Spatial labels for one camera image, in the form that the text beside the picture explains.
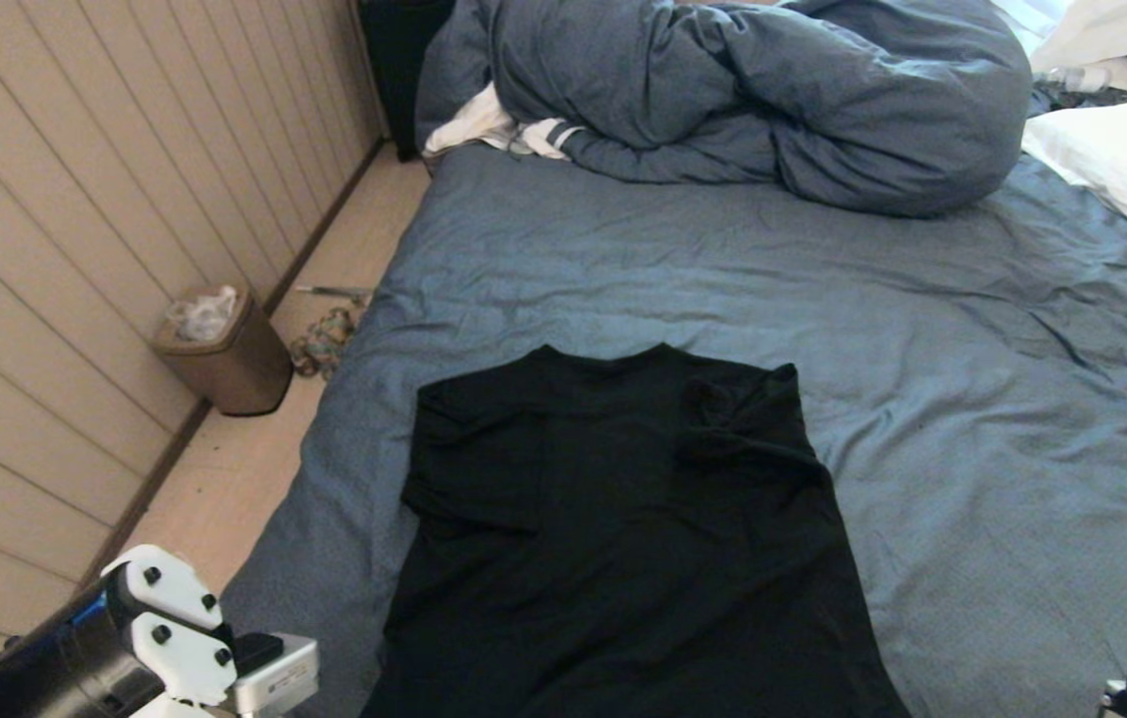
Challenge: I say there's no black t-shirt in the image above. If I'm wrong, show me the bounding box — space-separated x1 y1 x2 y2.
359 344 914 718

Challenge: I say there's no small clutter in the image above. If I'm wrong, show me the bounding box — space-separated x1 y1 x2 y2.
289 309 357 380

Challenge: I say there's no white striped garment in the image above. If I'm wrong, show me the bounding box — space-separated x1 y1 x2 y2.
424 83 584 161

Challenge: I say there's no brown trash bin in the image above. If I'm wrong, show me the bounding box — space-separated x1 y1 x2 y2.
151 286 294 418

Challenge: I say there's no black bedside cabinet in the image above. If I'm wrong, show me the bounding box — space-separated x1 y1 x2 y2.
360 0 455 163

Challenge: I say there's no crumpled blue duvet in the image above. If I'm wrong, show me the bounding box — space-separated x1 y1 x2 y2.
414 0 1033 218

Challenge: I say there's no white plastic bin bag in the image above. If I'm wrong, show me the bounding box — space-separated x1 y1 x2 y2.
172 288 239 343

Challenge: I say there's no blue bed sheet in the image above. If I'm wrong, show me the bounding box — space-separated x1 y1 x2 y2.
216 140 1127 718

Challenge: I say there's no dark patterned cloth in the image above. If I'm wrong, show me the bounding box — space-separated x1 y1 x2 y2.
1030 83 1127 115

